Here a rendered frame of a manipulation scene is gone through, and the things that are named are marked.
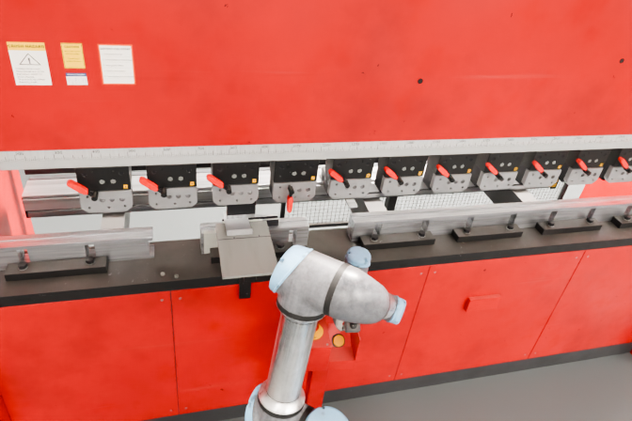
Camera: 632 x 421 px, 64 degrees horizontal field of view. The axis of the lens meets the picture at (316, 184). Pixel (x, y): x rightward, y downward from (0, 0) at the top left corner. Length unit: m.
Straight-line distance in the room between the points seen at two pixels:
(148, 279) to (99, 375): 0.49
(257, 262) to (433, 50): 0.86
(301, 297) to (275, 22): 0.77
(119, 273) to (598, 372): 2.45
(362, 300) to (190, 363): 1.18
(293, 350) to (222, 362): 0.98
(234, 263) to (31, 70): 0.79
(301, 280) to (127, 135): 0.76
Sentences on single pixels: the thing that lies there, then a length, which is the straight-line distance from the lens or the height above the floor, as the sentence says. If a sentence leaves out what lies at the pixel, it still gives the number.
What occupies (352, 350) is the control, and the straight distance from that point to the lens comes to 1.85.
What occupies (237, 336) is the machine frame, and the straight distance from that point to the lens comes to 2.04.
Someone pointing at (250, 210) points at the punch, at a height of 1.05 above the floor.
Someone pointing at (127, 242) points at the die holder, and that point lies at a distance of 1.84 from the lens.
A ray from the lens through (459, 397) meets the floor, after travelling 2.75.
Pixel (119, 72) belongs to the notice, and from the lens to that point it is 1.50.
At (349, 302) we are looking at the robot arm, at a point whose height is 1.38.
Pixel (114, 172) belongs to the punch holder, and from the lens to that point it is 1.65.
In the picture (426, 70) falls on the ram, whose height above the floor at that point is 1.58.
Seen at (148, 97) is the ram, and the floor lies 1.49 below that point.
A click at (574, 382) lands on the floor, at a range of 3.09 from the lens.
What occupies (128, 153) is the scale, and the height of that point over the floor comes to 1.31.
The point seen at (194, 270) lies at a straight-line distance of 1.82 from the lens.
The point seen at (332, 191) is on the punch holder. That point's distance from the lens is 1.78.
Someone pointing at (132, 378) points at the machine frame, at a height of 0.39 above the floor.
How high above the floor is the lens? 2.14
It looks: 34 degrees down
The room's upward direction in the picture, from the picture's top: 8 degrees clockwise
